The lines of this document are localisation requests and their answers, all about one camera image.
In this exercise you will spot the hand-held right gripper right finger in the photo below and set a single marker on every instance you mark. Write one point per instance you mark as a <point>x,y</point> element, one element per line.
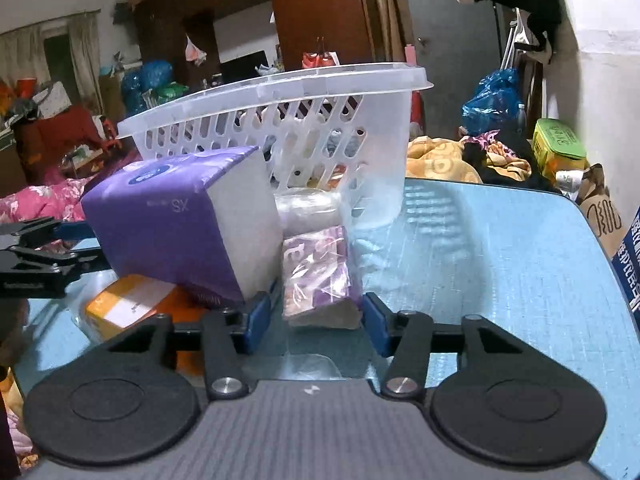
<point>376,324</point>

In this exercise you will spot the blue plastic bag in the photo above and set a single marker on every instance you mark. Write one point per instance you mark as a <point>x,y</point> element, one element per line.
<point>150,77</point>
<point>487,102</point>

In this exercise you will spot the yellow patterned blanket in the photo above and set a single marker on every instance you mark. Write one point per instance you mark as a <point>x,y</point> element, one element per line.
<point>435,160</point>

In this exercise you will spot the black cloth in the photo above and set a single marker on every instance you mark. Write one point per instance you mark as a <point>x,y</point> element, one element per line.
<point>520,157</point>

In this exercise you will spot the pale curtain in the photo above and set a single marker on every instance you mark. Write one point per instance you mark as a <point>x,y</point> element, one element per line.
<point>80,45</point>

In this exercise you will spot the clear plastic roll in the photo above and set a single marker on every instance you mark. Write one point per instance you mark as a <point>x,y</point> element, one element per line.
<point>305,207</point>

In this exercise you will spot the white hanging plastic bag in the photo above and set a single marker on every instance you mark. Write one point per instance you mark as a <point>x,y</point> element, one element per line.
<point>195,52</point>

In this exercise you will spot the red bag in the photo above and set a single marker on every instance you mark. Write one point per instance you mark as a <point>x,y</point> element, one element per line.
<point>320,57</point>

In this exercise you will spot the brown paper bag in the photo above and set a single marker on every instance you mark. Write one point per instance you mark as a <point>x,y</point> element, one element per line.
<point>600,210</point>

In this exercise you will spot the brown wooden wardrobe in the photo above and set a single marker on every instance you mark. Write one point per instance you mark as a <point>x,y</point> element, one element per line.
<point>310,5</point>

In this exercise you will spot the green tin box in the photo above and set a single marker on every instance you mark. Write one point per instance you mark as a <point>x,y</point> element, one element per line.
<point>557,145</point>

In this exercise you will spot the small purple tissue packet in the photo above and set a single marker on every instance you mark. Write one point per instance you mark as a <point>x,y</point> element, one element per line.
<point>315,270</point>

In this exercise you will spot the orange box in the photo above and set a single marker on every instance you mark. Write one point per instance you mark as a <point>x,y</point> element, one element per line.
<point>125,300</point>

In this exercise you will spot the clear plastic bag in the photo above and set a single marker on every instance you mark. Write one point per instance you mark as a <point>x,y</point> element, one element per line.
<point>310,366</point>

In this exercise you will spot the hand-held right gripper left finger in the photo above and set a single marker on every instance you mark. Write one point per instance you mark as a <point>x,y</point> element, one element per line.
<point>258,321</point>

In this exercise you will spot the large purple tissue pack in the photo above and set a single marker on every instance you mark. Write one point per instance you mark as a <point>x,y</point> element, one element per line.
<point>160,210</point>

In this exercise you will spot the pink floral blanket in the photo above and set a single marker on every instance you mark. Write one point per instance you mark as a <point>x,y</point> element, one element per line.
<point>40,202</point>

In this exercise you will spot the red cloth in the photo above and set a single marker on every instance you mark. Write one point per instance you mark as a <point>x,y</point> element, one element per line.
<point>60,132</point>

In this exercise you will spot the black monitor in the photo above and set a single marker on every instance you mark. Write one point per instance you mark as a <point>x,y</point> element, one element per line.
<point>242,65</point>

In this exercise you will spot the blue cardboard box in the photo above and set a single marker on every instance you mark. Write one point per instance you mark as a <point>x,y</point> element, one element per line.
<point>631,270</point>

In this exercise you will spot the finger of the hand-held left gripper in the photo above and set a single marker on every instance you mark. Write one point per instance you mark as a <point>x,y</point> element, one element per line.
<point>50,266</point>
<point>75,231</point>

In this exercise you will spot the translucent plastic basket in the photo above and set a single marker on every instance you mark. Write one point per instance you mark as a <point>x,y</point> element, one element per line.
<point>380,135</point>

